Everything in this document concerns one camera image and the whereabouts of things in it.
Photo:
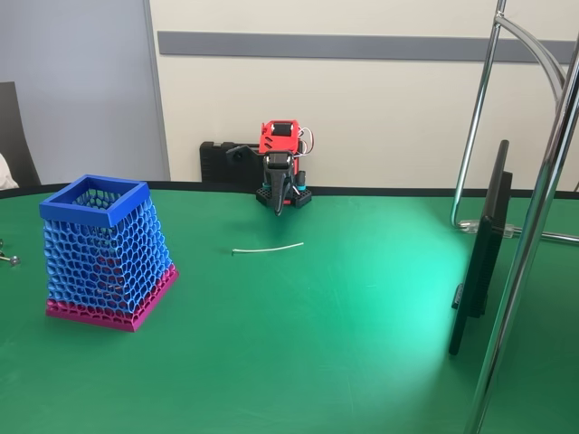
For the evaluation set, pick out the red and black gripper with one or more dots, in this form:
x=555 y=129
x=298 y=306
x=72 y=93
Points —
x=276 y=174

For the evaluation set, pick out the white thin stick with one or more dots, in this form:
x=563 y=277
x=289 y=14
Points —
x=271 y=248

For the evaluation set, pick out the black perforated arm base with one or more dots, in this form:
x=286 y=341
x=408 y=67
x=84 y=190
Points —
x=304 y=197

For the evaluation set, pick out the blue and pink lattice basket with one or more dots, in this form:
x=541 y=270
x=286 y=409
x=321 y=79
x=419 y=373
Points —
x=74 y=211

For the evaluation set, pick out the black teal clamp knob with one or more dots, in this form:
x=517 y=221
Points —
x=301 y=181

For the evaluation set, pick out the black case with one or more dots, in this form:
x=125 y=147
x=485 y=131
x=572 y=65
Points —
x=212 y=163

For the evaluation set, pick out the green table cloth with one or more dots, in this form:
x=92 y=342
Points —
x=289 y=343

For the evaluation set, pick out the clear plastic clamp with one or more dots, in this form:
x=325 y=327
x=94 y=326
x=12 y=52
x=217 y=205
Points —
x=468 y=224

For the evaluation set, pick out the black monitor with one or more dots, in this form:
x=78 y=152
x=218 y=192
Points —
x=481 y=262

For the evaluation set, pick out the chrome tube stand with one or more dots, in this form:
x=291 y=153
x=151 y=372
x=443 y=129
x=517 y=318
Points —
x=519 y=289

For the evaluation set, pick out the dark chair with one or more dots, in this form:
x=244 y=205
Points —
x=16 y=131

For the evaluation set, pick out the white clothing of person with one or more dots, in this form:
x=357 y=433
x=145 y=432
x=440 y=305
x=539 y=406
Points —
x=5 y=176

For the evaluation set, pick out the black gripper camera bracket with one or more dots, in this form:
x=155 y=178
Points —
x=237 y=156

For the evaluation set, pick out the grey wall rail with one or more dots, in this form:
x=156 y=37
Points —
x=362 y=46

